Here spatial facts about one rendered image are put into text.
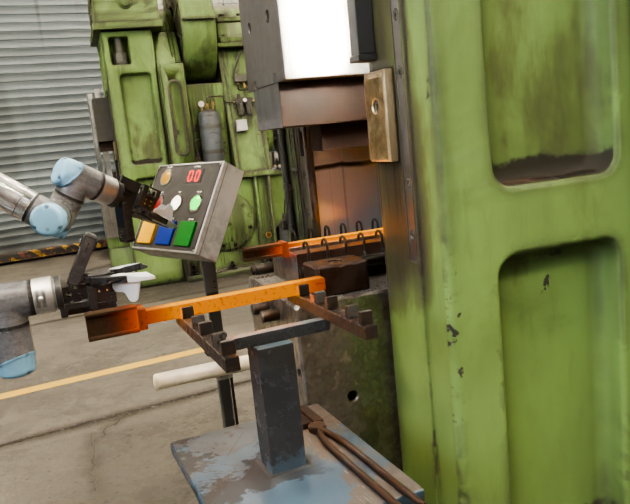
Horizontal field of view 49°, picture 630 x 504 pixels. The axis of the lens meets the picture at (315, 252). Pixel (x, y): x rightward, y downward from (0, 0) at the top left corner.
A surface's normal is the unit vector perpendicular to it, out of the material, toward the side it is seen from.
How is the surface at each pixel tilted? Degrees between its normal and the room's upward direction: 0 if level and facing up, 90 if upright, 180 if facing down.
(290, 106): 90
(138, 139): 89
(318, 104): 90
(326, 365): 90
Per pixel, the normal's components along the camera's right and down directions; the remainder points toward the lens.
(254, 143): 0.30, -0.06
